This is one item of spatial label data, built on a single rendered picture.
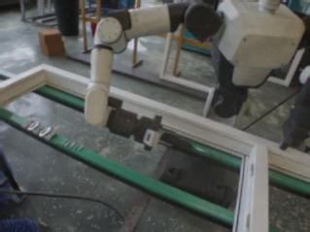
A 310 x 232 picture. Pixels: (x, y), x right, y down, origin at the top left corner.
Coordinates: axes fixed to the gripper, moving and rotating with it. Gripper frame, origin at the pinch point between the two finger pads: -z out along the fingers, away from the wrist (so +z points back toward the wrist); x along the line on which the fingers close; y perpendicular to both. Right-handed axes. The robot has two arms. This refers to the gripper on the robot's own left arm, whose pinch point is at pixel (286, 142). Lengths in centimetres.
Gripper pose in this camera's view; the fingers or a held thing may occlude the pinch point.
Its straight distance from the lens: 80.7
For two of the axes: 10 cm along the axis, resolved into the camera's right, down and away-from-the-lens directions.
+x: -4.0, 5.2, -7.6
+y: 9.1, 3.3, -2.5
